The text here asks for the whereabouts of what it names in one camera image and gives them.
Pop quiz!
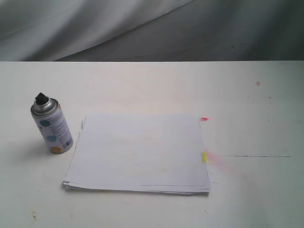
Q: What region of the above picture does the white spray paint can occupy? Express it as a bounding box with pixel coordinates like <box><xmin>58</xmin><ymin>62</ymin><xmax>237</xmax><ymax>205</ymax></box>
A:
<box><xmin>30</xmin><ymin>93</ymin><xmax>74</xmax><ymax>154</ymax></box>

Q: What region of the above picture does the white paper stack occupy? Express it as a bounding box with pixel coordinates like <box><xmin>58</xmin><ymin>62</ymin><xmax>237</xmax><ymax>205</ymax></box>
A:
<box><xmin>63</xmin><ymin>114</ymin><xmax>210</xmax><ymax>195</ymax></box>

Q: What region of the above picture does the grey backdrop cloth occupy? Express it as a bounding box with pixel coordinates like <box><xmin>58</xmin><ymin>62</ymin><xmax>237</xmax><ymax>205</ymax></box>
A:
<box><xmin>0</xmin><ymin>0</ymin><xmax>304</xmax><ymax>61</ymax></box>

